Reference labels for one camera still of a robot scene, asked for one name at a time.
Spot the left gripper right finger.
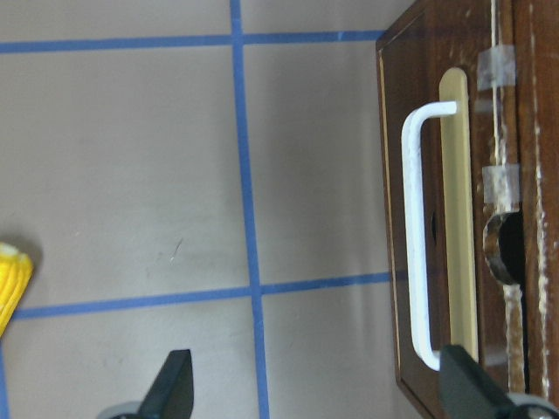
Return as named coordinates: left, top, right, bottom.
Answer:
left=438, top=344, right=559, bottom=419

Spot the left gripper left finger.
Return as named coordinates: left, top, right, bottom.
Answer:
left=98, top=348, right=194, bottom=419

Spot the dark wooden drawer box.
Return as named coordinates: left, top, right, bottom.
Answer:
left=513, top=1, right=558, bottom=403

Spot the wooden drawer with white handle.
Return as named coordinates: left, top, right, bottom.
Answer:
left=376, top=1, right=528, bottom=418

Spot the yellow corn cob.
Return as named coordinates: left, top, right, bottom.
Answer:
left=0, top=242, right=34, bottom=334

